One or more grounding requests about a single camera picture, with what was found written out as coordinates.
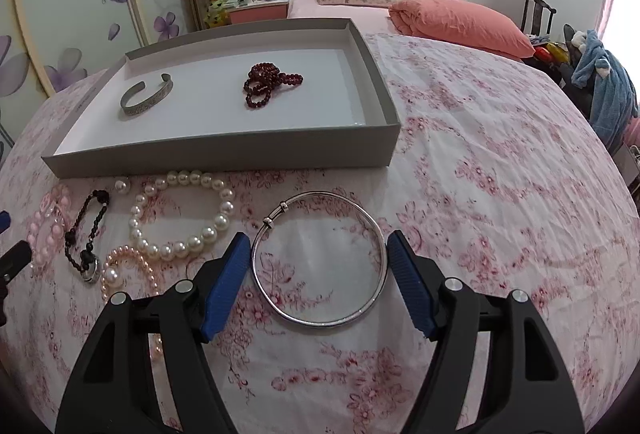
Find thin silver bangle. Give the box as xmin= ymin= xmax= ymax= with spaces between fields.
xmin=250 ymin=190 xmax=390 ymax=328

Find dark wooden chair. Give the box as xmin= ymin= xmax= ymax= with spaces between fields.
xmin=522 ymin=0 xmax=557 ymax=36

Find grey shallow cardboard box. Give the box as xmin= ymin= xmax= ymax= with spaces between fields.
xmin=41 ymin=17 xmax=402 ymax=180

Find colourful toys on chair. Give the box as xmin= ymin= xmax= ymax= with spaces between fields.
xmin=531 ymin=40 xmax=572 ymax=66

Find blue fleece robe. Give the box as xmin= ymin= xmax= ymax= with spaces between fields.
xmin=571 ymin=29 xmax=639 ymax=146

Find black bead bracelet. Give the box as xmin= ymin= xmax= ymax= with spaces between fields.
xmin=63 ymin=189 xmax=111 ymax=286

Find plain pink bed sheet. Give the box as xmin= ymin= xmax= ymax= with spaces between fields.
xmin=287 ymin=0 xmax=402 ymax=36

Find pink and beige nightstand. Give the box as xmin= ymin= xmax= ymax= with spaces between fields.
xmin=227 ymin=0 xmax=291 ymax=26

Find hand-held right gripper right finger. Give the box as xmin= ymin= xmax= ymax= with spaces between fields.
xmin=386 ymin=230 xmax=586 ymax=434

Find flower print sliding wardrobe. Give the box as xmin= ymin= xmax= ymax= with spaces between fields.
xmin=0 ymin=0 xmax=203 ymax=160

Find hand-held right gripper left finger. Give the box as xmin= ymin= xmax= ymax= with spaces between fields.
xmin=55 ymin=232 xmax=251 ymax=434

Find folded salmon quilt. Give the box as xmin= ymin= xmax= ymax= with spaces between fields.
xmin=388 ymin=0 xmax=536 ymax=60

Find white pearl bracelet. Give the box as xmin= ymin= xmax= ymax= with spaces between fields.
xmin=128 ymin=170 xmax=236 ymax=261

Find wide silver cuff bracelet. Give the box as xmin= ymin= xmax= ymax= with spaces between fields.
xmin=119 ymin=73 xmax=175 ymax=117

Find dark red bead bracelet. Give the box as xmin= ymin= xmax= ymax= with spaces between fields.
xmin=243 ymin=62 xmax=305 ymax=110

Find peach pearl bracelet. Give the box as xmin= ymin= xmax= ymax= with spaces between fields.
xmin=100 ymin=246 xmax=165 ymax=355

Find pink bead bracelet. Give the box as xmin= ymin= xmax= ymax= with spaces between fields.
xmin=26 ymin=194 xmax=72 ymax=276

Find pink floral bedsheet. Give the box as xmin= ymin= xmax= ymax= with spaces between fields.
xmin=0 ymin=31 xmax=640 ymax=434

